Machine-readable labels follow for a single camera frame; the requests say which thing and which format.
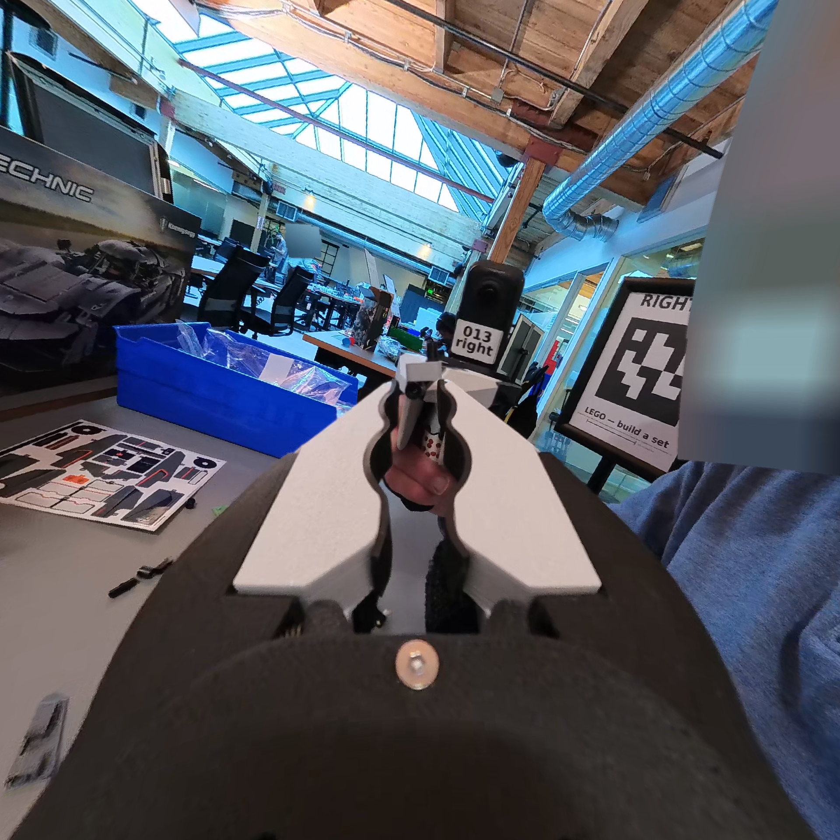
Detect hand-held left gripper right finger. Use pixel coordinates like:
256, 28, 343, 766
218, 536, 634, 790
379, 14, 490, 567
440, 378, 601, 619

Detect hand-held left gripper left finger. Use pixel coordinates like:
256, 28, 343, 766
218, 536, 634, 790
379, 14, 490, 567
233, 381, 401, 631

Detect pile of clear plastic bags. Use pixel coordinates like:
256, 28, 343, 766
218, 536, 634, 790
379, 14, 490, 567
176, 321, 357, 416

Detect wooden edged table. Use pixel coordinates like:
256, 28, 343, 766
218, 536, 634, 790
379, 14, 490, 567
302, 329, 403, 379

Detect dark printed lego box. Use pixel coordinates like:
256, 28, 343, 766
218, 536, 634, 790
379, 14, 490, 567
0, 51, 203, 396

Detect black office chair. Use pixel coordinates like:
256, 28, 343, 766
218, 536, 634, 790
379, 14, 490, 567
239, 265, 316, 340
196, 252, 271, 330

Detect framed marker sign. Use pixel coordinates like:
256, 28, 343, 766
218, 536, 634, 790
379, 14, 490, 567
554, 276, 697, 494

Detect lego sticker sheet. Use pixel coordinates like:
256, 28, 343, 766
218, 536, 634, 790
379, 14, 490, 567
0, 419, 228, 533

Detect silver air duct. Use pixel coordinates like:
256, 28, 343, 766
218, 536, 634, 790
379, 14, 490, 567
542, 0, 783, 242

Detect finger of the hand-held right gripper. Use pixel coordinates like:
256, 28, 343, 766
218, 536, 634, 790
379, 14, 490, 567
443, 370, 500, 412
395, 353, 447, 451

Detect person's right hand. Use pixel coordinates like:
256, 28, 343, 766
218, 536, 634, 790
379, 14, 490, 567
383, 430, 455, 511

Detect person's blue sweater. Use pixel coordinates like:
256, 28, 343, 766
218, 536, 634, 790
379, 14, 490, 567
613, 458, 840, 840

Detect black lego beam pieces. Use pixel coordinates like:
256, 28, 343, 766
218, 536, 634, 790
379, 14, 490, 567
108, 557, 175, 599

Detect blue plastic bin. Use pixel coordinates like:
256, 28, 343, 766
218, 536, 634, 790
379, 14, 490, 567
114, 322, 360, 459

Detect dark printed cardboard box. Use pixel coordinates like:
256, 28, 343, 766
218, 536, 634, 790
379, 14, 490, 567
353, 285, 395, 349

